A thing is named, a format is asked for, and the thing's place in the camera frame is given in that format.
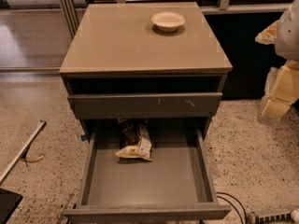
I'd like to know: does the open grey middle drawer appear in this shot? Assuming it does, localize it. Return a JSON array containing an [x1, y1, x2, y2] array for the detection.
[[64, 119, 231, 224]]

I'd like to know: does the black panel at corner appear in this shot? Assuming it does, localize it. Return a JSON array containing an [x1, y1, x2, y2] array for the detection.
[[0, 189, 22, 224]]

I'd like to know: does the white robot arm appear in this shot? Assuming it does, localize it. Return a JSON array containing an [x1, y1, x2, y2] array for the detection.
[[255, 0, 299, 119]]

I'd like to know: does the white paper bowl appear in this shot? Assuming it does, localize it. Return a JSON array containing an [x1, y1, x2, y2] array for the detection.
[[151, 12, 186, 33]]

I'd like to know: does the grey metal bar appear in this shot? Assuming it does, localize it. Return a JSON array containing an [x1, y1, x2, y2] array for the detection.
[[0, 119, 47, 186]]

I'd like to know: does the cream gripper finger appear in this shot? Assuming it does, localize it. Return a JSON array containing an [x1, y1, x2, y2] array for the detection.
[[255, 21, 278, 45], [261, 60, 299, 119]]

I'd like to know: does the black cable on floor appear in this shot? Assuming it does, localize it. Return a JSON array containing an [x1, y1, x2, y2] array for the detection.
[[216, 191, 249, 224]]

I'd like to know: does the white power strip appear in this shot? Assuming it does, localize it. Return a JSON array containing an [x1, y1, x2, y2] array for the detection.
[[248, 207, 298, 224]]

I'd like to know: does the closed grey top drawer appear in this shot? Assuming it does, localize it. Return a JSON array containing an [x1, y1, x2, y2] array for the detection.
[[67, 92, 222, 119]]

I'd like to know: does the grey drawer cabinet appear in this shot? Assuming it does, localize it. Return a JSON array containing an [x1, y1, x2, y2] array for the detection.
[[60, 3, 232, 135]]

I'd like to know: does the blue tape piece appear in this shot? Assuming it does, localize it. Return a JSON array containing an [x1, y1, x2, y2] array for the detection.
[[81, 134, 87, 141]]

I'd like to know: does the brown chip bag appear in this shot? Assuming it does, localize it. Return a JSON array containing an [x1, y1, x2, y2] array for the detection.
[[115, 119, 152, 161]]

